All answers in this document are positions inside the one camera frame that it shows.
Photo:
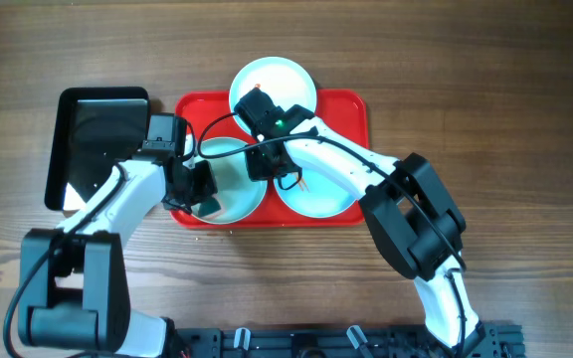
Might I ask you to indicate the light blue plate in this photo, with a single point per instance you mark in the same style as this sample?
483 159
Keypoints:
286 82
239 196
313 195

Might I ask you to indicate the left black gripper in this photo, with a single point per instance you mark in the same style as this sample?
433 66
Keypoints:
202 188

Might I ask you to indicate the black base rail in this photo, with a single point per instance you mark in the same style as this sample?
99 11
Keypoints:
488 341

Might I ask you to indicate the red plastic tray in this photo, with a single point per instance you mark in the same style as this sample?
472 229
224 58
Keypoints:
343 110

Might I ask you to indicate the black rectangular tray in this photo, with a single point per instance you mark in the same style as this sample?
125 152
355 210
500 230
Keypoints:
95 127

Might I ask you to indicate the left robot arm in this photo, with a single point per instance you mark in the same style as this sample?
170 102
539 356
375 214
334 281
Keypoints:
73 291

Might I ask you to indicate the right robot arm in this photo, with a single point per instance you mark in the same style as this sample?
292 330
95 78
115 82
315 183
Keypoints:
413 220

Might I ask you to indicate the green and orange sponge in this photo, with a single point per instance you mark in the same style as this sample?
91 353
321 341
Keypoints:
209 207

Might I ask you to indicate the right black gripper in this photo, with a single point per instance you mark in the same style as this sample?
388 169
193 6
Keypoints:
271 167

